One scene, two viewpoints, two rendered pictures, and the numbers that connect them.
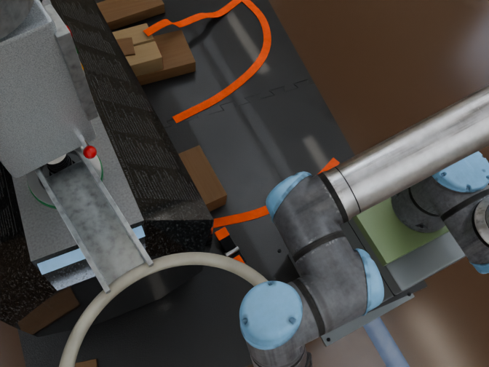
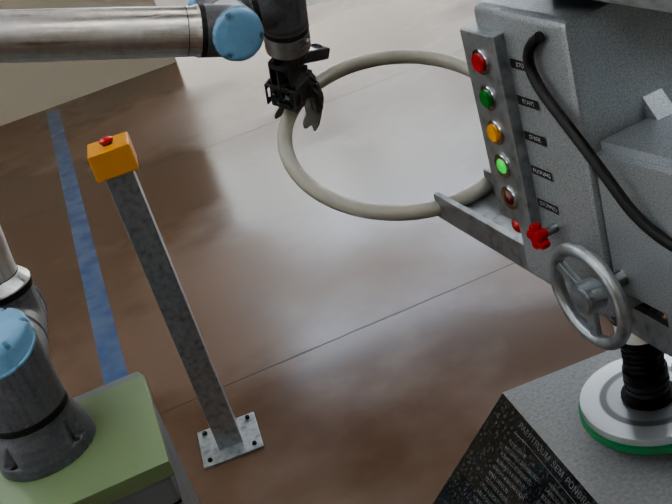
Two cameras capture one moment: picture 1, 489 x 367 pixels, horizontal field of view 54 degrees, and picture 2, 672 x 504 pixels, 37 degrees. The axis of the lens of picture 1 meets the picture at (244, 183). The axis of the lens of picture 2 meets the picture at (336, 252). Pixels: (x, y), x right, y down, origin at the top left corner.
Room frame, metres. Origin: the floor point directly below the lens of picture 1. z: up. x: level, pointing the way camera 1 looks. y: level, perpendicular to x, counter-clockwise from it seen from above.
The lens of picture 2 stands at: (1.80, 0.75, 1.91)
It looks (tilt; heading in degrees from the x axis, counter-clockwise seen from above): 27 degrees down; 208
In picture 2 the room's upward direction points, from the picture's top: 17 degrees counter-clockwise
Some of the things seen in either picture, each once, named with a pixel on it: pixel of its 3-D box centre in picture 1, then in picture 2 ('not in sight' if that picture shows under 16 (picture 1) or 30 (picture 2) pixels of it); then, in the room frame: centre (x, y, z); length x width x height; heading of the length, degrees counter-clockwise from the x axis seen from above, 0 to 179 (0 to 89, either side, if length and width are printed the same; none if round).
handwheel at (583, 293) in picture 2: not in sight; (610, 284); (0.71, 0.54, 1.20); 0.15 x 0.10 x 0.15; 46
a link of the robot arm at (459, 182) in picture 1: (451, 180); (6, 366); (0.68, -0.56, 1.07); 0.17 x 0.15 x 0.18; 37
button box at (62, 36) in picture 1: (71, 68); (504, 128); (0.57, 0.41, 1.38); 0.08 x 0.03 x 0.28; 46
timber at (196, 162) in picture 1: (201, 179); not in sight; (0.98, 0.21, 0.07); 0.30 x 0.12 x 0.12; 40
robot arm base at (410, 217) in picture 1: (427, 197); (37, 426); (0.69, -0.55, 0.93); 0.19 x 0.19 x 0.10
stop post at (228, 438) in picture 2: not in sight; (173, 304); (-0.31, -0.95, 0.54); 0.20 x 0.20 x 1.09; 34
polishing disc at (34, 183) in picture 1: (65, 172); (649, 397); (0.54, 0.53, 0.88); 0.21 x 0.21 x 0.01
